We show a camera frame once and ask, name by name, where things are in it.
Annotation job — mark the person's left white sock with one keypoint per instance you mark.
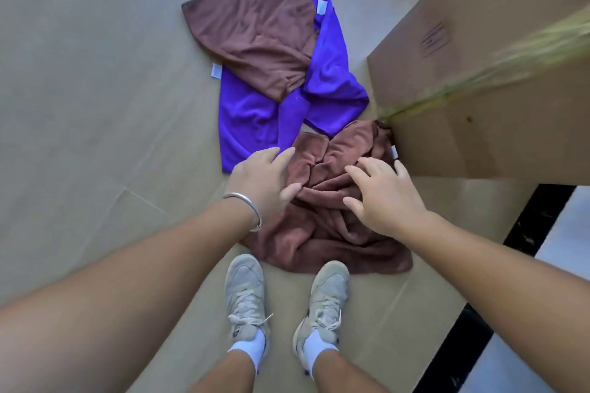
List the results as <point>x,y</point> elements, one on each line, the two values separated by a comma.
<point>251,349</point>

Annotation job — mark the person's left grey sneaker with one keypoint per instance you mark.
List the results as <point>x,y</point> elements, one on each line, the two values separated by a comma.
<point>244,287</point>

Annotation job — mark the person's right hand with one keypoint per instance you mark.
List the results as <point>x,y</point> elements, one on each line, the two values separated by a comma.
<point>387,199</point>

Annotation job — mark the purple towel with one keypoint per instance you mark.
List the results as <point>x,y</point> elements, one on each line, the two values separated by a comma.
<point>249,121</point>

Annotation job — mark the person's leg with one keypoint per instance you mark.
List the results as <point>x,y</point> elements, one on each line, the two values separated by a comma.
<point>345,376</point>
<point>226,376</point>

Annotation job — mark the person's white sock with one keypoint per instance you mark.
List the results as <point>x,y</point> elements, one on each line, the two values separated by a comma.
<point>251,349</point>
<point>315,349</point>

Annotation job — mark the person's left forearm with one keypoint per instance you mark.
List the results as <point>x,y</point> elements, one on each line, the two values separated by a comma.
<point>115,296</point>

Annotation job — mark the person's right leg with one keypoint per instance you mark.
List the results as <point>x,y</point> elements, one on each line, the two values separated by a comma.
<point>345,376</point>

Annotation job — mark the person's left leg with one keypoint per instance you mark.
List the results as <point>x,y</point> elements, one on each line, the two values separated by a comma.
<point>226,376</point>

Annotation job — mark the brown cardboard box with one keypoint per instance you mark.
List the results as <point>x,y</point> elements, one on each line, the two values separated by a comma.
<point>507,130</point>

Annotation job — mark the person's left hand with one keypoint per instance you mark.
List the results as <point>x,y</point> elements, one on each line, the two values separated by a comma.
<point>258,181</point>

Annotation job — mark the person's grey sneaker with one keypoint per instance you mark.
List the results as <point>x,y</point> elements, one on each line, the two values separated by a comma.
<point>244,287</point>
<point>327,291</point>

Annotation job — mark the person's right grey sneaker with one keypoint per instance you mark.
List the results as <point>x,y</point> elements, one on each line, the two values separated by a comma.
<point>327,291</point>

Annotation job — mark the person's right forearm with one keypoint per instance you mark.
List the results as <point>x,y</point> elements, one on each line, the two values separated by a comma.
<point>507,287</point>

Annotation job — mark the person's right white sock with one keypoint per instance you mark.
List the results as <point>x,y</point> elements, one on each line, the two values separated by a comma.
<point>315,349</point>

